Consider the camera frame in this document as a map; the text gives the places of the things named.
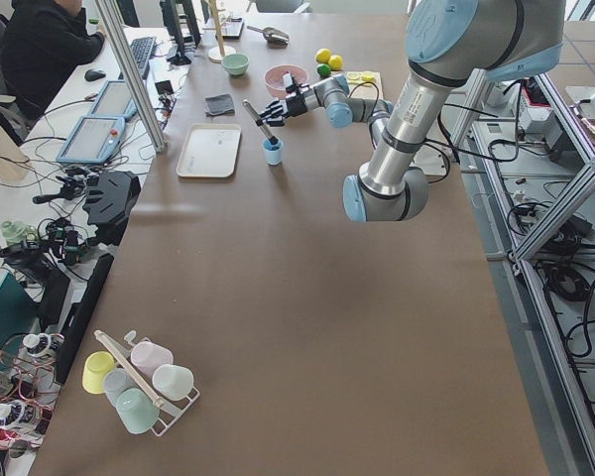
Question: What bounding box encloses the green lime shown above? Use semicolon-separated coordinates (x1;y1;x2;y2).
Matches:
316;63;331;78

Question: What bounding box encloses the pink plastic bowl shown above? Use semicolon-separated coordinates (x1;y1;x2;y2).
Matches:
264;64;308;99

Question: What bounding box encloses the wooden cutting board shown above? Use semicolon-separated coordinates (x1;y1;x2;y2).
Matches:
346;70;383;99

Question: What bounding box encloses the white plastic cup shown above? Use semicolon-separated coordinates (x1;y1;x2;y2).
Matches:
152;364;194;401

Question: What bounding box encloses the yellow plastic cup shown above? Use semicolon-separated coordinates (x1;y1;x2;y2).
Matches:
81;351;116;395

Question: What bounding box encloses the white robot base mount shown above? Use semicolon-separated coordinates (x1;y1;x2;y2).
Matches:
412;144;451;179

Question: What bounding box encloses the blue teach pendant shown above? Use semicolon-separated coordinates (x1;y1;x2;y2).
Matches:
89;80;137;120
56;115;126;165

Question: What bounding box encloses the mint plastic cup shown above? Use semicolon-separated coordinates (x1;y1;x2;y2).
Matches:
115;388;160;434

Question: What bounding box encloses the white cup rack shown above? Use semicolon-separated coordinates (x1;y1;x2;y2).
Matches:
94;330;201;437

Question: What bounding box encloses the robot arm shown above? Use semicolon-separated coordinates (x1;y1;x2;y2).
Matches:
247;0;564;222

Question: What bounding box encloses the seated person in black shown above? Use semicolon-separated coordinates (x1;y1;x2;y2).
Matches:
1;0;105;120

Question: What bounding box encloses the whole yellow lemon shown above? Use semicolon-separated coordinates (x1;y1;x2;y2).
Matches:
315;48;331;63
327;55;344;71

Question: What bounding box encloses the wooden cup stand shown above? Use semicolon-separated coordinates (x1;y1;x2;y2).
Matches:
203;0;236;63

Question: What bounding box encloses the mint green bowl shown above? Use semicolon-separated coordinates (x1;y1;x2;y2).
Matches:
221;53;249;76

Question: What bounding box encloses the steel muddler black tip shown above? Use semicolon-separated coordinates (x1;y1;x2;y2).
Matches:
242;99;280;150

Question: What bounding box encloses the steel ice scoop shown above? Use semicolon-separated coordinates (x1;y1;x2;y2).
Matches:
247;25;290;47

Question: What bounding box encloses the light blue plastic cup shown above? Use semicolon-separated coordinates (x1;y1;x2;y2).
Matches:
262;139;284;166

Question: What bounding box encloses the black camera mount wrist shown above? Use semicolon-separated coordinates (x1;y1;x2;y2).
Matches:
283;72;310;100

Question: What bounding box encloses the pink plastic cup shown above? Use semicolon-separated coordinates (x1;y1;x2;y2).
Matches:
130;340;174;379

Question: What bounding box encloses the grey folded cloth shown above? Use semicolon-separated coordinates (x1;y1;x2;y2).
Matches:
204;93;235;117

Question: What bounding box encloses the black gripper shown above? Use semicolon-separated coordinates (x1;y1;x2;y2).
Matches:
256;91;311;128

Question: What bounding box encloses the cream rabbit tray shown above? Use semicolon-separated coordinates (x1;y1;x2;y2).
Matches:
177;123;241;179

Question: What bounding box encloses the grey blue plastic cup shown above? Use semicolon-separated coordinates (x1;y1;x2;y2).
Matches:
103;367;135;407

